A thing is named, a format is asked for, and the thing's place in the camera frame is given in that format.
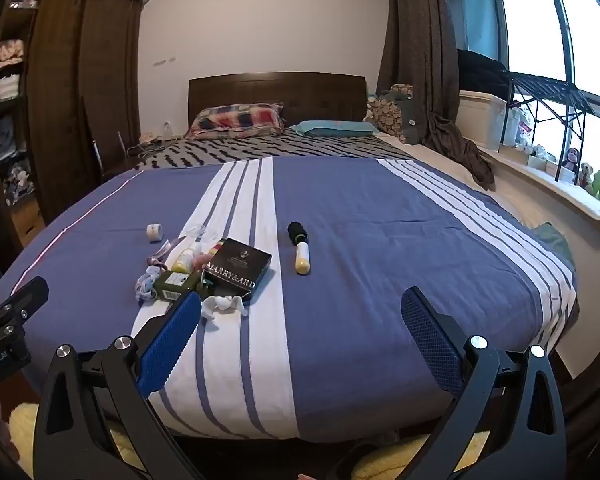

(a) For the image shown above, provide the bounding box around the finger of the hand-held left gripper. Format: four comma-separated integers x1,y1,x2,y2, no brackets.
0,276,49,332

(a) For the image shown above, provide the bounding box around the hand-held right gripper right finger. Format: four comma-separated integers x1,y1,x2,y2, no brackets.
400,286,567,480

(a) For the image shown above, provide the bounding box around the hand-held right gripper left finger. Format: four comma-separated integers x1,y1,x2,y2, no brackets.
32,291,205,480

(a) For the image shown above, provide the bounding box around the yellow bottle with white cap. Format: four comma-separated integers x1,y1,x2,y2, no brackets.
172,242,201,274

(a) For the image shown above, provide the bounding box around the green box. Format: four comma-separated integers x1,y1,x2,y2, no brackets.
152,270,201,304

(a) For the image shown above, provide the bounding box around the white crumpled tissue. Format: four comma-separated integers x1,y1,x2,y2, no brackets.
199,294,251,322

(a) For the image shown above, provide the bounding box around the light blue scrunchie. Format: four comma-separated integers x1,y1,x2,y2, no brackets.
132,266,161,304

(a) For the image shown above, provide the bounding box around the black box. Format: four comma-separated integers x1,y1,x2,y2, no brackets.
200,238,273,304

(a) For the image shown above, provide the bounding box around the clear plastic blister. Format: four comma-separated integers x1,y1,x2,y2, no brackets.
184,223,221,247

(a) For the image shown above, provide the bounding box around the blue white striped bedspread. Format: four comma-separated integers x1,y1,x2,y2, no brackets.
0,156,578,443

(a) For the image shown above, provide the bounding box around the black capped yellow tube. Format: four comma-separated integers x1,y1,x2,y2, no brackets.
287,221,313,275

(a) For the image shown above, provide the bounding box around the green bed sheet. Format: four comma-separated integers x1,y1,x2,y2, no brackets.
532,222,577,267

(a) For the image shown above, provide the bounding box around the brown cloth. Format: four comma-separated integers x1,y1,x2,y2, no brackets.
425,110,497,192

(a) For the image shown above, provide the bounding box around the dark wooden wardrobe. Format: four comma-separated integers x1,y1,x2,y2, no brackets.
27,0,144,226

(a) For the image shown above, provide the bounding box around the open shelf with clothes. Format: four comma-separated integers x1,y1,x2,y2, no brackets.
0,0,45,241

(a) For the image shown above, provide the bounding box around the zebra patterned blanket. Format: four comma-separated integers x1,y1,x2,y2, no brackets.
132,127,415,171

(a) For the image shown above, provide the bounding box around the dark green cushion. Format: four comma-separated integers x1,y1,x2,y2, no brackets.
380,91,421,144

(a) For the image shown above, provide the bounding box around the white storage box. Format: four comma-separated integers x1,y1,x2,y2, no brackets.
457,90,512,152

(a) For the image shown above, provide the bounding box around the wood slice print cushion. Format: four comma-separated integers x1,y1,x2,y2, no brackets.
367,83,415,143

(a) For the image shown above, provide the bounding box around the teal pillow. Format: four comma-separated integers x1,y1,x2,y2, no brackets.
290,120,381,137

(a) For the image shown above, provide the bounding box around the plaid pillow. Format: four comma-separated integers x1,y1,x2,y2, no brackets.
186,103,285,140

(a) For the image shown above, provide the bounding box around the black cloth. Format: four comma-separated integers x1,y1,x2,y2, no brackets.
457,49,512,102

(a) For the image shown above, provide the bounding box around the black metal rack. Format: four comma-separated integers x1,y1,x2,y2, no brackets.
500,70,597,184

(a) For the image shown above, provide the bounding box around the dark wooden headboard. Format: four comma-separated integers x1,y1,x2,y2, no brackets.
187,72,368,136

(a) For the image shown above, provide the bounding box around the brown curtain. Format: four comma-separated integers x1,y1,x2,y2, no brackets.
377,0,462,126

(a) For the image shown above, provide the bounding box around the window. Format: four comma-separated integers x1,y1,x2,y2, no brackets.
459,0,600,201

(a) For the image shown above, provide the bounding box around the metal frame chair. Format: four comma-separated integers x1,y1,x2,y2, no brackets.
92,131,131,177

